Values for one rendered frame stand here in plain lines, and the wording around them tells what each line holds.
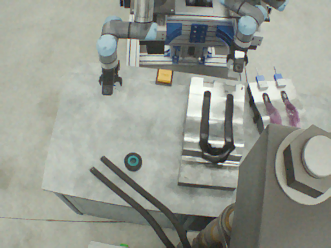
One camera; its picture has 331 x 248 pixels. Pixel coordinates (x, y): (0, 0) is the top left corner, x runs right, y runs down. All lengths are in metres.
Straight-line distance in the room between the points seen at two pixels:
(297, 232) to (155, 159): 1.32
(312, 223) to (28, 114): 2.55
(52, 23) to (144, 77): 1.56
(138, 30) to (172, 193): 0.72
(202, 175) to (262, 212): 1.21
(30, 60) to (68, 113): 1.32
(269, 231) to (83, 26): 2.85
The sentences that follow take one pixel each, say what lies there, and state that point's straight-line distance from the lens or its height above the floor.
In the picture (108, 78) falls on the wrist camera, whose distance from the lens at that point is 1.59.
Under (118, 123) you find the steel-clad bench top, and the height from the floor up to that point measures 0.80.
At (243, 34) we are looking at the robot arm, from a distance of 1.58.
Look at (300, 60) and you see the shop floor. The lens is 3.23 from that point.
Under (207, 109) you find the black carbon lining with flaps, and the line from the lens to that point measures 1.78.
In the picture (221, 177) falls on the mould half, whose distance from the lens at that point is 1.70.
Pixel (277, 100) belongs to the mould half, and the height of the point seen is 0.86.
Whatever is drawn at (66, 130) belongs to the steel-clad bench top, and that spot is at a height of 0.80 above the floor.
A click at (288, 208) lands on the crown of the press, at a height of 2.01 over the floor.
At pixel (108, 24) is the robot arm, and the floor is 1.28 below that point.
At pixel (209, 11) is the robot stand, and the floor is 0.95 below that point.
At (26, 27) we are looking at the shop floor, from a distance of 3.37.
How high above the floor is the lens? 2.47
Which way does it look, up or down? 67 degrees down
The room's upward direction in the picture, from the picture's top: 5 degrees clockwise
